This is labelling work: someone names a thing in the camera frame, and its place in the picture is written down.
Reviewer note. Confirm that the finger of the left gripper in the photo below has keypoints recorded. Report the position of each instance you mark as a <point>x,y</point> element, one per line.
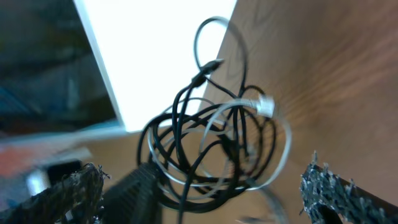
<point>134,199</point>

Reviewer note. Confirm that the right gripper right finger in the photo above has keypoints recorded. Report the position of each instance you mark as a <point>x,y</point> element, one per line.
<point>327,198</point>

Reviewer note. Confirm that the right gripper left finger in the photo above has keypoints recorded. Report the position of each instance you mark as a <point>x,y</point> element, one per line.
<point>74,199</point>

